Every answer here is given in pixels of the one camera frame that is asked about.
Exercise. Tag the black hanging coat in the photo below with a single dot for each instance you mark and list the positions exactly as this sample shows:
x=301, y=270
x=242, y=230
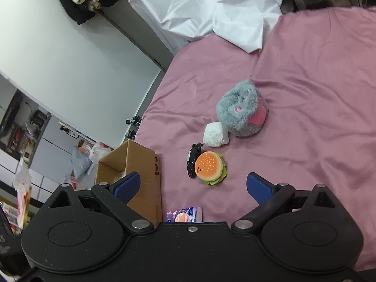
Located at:
x=67, y=3

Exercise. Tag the white crumpled cloth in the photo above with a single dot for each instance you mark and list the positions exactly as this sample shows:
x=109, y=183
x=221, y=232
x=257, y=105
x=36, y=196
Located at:
x=205, y=6

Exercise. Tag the black spotted plush toy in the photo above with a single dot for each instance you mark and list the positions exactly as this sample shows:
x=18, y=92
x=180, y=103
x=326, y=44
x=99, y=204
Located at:
x=191, y=164

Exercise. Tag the tall white red plastic bag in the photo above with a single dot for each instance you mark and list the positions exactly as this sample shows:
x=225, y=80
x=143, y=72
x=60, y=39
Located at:
x=22, y=188

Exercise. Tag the black and white sneaker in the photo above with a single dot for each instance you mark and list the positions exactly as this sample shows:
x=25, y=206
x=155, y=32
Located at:
x=131, y=134
x=136, y=119

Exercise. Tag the white and red plastic bag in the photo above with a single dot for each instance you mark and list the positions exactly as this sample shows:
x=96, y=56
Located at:
x=99, y=151

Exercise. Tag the grey plastic bag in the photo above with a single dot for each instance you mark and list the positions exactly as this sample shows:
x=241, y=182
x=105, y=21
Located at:
x=82, y=163

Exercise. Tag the white bundle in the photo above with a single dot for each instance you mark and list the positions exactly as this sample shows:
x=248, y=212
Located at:
x=216, y=135

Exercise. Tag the purple snack packet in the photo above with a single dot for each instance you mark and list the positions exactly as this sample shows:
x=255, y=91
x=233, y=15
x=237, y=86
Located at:
x=185, y=214

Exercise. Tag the grey furry plush toy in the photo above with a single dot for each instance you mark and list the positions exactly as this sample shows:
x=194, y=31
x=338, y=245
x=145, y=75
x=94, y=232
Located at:
x=235, y=108

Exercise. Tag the cardboard box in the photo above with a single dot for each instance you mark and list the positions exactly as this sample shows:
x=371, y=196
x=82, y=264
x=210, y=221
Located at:
x=144, y=164

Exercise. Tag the white cabinet with dark niche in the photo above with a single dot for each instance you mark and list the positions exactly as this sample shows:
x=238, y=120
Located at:
x=44, y=144

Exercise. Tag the crumpled clear plastic bag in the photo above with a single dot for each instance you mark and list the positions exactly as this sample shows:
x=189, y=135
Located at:
x=119, y=177

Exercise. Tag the hamburger plush toy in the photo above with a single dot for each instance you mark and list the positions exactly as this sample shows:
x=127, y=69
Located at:
x=208, y=166

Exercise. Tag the pink bed sheet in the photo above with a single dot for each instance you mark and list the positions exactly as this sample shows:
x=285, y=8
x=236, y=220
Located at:
x=293, y=94

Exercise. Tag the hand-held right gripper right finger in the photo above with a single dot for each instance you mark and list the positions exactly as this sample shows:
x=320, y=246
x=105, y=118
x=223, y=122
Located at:
x=258, y=188

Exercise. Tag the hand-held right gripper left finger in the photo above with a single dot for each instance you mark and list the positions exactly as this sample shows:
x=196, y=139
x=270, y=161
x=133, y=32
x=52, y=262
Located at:
x=127, y=186

